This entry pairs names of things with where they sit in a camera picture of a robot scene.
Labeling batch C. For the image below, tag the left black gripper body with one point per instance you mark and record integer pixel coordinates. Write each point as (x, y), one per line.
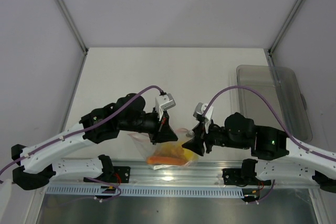
(146, 124)

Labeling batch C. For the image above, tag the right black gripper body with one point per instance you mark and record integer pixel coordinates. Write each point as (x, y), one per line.
(218, 136)

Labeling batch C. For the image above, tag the yellow toy mango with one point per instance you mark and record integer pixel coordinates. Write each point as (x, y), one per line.
(190, 156)

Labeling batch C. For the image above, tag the clear zip top bag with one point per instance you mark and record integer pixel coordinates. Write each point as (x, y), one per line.
(147, 149)

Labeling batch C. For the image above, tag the red toy meat slice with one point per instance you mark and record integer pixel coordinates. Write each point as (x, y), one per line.
(161, 160)

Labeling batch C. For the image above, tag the orange toy food piece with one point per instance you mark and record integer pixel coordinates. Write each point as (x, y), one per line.
(170, 150)

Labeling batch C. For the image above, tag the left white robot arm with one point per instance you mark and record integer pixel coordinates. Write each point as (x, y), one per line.
(44, 162)

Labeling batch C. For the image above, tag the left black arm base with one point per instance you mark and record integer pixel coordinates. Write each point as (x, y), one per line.
(111, 173)

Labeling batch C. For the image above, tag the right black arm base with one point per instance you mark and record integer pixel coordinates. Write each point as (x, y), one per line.
(244, 176)

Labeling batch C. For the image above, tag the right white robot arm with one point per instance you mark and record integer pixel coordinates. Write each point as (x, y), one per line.
(274, 156)

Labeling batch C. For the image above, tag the clear plastic food tray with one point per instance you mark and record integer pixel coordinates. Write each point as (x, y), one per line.
(279, 86)

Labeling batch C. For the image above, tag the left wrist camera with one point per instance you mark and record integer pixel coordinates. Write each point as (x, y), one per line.
(163, 103)

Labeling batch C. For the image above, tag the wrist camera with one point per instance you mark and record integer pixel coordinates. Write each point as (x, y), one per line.
(203, 113)
(163, 103)

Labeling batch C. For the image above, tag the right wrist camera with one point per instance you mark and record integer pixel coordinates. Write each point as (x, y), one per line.
(203, 113)

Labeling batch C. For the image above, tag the aluminium rail frame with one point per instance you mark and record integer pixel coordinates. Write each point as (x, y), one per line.
(170, 171)

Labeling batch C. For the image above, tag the slotted cable duct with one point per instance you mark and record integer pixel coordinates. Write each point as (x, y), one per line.
(150, 191)

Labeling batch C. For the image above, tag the left corner frame post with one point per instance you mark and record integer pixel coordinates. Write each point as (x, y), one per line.
(71, 25)

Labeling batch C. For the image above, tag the corner frame post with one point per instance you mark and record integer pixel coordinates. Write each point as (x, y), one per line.
(71, 25)
(297, 5)

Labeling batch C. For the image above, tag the right corner frame post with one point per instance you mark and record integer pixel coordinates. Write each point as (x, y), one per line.
(297, 5)

